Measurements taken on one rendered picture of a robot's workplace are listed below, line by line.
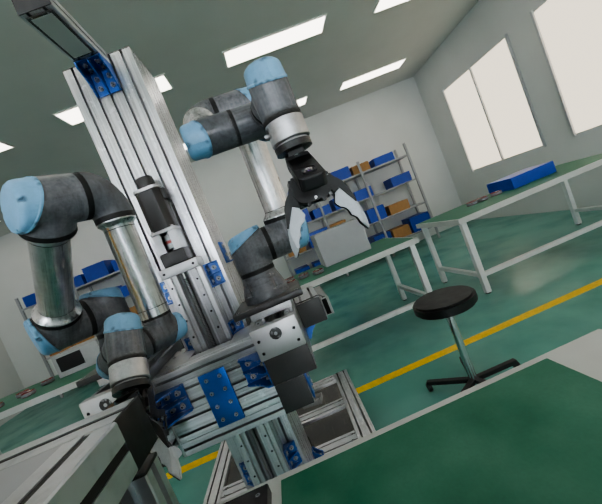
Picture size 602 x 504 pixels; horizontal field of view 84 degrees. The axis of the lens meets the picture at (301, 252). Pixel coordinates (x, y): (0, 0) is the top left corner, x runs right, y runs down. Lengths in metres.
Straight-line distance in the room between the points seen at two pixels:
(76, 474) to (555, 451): 0.62
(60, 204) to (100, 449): 0.67
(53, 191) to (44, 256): 0.17
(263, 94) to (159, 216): 0.69
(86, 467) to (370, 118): 7.64
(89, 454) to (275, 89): 0.56
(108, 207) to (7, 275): 7.86
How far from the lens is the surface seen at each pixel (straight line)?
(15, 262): 8.66
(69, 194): 0.91
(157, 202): 1.23
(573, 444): 0.70
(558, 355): 0.92
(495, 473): 0.67
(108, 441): 0.32
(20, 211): 0.90
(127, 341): 0.81
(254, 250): 1.06
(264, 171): 1.08
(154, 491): 0.39
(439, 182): 7.98
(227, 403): 1.17
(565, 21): 5.61
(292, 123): 0.63
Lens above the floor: 1.20
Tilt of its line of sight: 4 degrees down
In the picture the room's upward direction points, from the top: 22 degrees counter-clockwise
